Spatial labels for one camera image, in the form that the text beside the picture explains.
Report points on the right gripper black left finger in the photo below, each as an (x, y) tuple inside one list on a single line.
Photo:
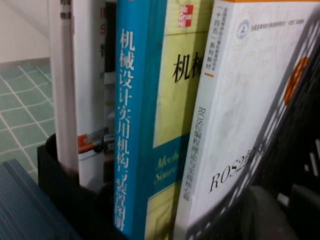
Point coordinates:
[(265, 215)]

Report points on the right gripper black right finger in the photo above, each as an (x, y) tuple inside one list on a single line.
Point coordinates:
[(310, 217)]

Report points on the white orange ROS2 book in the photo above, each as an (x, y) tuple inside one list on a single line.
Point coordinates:
[(237, 100)]

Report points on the blue spine yellow cover book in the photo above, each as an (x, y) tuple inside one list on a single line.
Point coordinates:
[(127, 125)]

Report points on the black plastic book holder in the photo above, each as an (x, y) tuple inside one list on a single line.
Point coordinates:
[(75, 200)]

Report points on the white spine book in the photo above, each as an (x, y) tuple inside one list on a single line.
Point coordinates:
[(65, 100)]

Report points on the dark blue robot cover book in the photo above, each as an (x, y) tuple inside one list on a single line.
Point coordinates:
[(25, 212)]

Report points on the stack of leaning magazines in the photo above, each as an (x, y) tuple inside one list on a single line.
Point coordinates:
[(87, 75)]

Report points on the green white checkered tablecloth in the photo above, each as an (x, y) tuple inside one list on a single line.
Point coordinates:
[(20, 112)]

